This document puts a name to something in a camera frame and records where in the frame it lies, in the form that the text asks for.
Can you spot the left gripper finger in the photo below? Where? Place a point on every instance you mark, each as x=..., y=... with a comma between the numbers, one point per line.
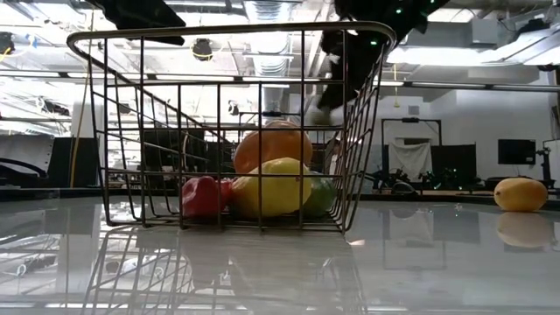
x=149, y=22

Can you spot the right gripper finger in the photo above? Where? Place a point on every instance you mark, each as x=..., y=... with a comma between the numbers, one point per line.
x=339, y=96

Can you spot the orange fruit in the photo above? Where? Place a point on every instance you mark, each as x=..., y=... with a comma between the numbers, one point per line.
x=280, y=146

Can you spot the green bell pepper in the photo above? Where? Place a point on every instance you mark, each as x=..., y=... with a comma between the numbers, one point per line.
x=321, y=197

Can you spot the yellow lemon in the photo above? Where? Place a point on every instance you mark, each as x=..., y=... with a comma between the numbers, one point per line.
x=280, y=192

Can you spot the plain red pepper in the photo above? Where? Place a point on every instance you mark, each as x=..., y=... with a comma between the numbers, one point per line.
x=201, y=197

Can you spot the yellow orange mango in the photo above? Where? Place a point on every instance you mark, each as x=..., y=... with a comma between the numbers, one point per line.
x=520, y=194

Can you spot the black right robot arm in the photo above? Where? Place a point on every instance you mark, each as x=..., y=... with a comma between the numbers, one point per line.
x=385, y=17

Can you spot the round black lamp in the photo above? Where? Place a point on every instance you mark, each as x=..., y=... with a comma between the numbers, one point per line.
x=124, y=108

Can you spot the white hanging cloth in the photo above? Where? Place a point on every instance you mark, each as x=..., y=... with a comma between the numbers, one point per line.
x=409, y=159

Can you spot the small black hanging device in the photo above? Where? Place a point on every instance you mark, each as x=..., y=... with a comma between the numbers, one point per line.
x=233, y=107

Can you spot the black background robot rig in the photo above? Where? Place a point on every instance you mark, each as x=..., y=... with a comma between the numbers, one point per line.
x=400, y=187

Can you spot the white pillar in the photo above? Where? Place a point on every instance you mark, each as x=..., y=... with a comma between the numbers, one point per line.
x=87, y=127

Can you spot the grey ceiling box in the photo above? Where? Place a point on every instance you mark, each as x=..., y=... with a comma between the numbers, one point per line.
x=483, y=30

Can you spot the black partition panel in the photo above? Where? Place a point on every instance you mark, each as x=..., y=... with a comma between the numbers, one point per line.
x=455, y=157
x=61, y=162

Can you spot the black ceiling device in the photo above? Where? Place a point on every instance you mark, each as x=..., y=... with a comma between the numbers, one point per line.
x=6, y=44

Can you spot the grey perforated sheet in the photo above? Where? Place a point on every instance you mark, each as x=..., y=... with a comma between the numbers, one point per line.
x=26, y=149

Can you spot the black tripod stand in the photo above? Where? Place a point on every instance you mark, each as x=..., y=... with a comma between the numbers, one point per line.
x=545, y=164

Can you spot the white board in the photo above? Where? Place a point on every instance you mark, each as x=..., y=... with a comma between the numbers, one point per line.
x=555, y=157

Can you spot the black overhead camera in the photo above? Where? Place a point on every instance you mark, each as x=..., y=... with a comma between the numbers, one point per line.
x=202, y=48

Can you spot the black metal frame stand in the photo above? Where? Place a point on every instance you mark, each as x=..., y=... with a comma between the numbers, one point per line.
x=410, y=120

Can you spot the ribbed silver ceiling duct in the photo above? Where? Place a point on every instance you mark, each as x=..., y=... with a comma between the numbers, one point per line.
x=269, y=61

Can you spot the grey horizontal metal rail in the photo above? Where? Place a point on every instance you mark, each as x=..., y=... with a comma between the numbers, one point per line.
x=481, y=86

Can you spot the black wall monitor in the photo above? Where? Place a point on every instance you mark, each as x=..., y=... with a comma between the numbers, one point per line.
x=516, y=151

